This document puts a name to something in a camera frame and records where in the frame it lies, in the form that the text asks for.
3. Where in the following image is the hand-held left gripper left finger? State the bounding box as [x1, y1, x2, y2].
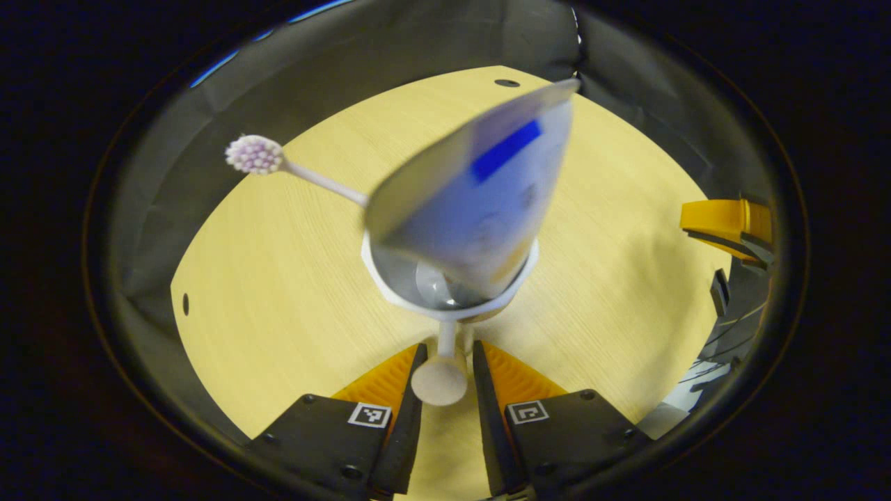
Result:
[246, 342, 429, 499]

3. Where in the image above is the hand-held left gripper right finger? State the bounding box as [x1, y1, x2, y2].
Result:
[471, 340, 653, 498]

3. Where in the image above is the white toothpaste tube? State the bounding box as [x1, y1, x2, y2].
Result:
[363, 78, 581, 300]

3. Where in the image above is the white toothbrush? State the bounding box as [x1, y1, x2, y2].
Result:
[225, 134, 370, 208]

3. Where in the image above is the white cup with wooden handle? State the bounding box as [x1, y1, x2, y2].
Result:
[361, 230, 540, 408]

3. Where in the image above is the light wooden desktop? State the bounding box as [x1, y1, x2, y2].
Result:
[171, 65, 732, 498]

